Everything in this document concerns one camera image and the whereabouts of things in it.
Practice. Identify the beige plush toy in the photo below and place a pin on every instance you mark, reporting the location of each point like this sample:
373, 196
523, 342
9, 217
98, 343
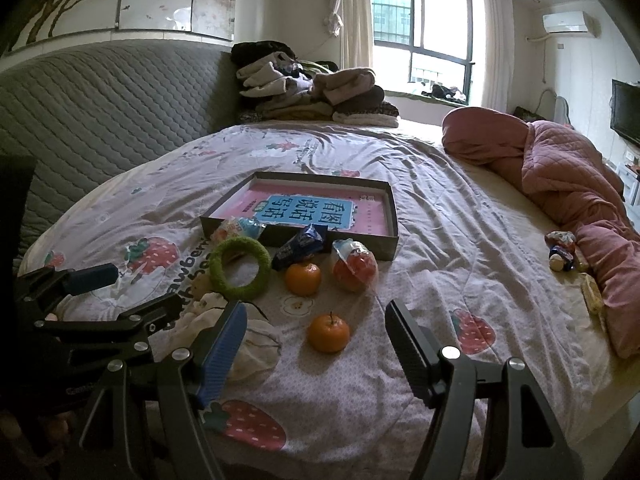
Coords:
260, 345

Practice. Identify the strawberry print bed sheet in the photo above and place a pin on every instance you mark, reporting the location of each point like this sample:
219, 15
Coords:
450, 210

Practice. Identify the black television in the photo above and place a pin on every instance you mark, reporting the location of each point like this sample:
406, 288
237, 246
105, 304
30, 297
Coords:
627, 112

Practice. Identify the tree wall painting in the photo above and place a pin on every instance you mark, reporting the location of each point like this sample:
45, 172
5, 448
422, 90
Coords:
100, 0

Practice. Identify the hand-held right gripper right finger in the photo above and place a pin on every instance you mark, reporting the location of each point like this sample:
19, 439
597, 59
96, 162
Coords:
407, 355

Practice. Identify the orange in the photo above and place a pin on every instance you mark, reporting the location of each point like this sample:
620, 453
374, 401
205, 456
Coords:
354, 270
240, 230

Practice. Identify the dark clothes on sill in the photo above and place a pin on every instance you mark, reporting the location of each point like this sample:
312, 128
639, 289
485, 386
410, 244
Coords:
445, 92

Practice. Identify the walnut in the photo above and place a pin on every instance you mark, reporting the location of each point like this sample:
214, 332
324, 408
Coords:
200, 288

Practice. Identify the colourful candy wrappers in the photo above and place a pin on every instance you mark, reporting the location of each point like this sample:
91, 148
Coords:
560, 252

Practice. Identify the white television cabinet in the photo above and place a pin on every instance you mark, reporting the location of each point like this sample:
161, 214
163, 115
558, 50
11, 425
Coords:
630, 180

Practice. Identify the tangerine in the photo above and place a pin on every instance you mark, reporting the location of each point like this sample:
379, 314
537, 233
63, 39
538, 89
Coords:
302, 280
327, 335

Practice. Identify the blue snack packet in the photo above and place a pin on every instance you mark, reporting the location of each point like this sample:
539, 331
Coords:
300, 246

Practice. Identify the yellow packet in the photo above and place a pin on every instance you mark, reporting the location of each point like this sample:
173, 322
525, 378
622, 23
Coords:
592, 292

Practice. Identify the cream curtain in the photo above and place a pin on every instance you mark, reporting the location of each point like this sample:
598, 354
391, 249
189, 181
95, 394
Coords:
495, 45
352, 10

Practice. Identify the window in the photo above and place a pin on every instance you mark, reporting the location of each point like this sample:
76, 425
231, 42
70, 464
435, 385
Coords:
425, 35

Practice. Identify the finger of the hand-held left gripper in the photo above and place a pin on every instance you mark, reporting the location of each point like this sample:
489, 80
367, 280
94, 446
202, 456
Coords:
92, 278
145, 316

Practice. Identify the pile of folded clothes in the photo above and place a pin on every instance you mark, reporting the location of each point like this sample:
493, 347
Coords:
310, 95

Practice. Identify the white chair back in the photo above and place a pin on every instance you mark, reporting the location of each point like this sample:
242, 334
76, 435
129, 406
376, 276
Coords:
560, 107

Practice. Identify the shallow cardboard box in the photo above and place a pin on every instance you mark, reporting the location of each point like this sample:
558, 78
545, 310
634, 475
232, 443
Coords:
393, 225

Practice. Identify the pink quilt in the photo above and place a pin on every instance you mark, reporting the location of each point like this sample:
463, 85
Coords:
575, 180

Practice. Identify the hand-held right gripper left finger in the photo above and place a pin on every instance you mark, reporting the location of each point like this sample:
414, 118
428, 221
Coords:
222, 360

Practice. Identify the white air conditioner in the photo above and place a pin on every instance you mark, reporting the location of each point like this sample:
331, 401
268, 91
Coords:
567, 22

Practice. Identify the grey quilted headboard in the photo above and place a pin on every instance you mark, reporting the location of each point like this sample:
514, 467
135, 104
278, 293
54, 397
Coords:
100, 110

